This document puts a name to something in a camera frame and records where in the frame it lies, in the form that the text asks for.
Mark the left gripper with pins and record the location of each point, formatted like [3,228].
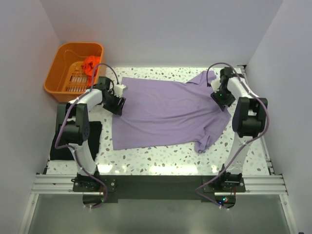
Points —
[116,108]

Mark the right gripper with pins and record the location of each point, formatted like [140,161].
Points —
[222,103]

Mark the purple t shirt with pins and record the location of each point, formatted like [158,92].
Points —
[162,113]

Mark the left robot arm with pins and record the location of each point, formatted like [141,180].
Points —
[73,129]

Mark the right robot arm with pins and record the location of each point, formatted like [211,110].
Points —
[248,123]

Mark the orange t shirt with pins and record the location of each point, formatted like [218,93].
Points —
[88,67]

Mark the orange plastic basket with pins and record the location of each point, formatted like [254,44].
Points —
[66,79]

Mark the folded black t shirt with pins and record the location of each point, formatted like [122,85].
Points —
[93,143]

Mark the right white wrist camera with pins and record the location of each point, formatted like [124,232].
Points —
[215,85]

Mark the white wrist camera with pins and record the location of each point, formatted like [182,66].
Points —
[215,85]
[119,89]

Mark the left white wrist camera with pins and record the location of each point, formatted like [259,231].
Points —
[119,89]

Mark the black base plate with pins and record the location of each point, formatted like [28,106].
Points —
[113,188]

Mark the aluminium rail frame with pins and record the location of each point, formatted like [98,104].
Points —
[54,208]

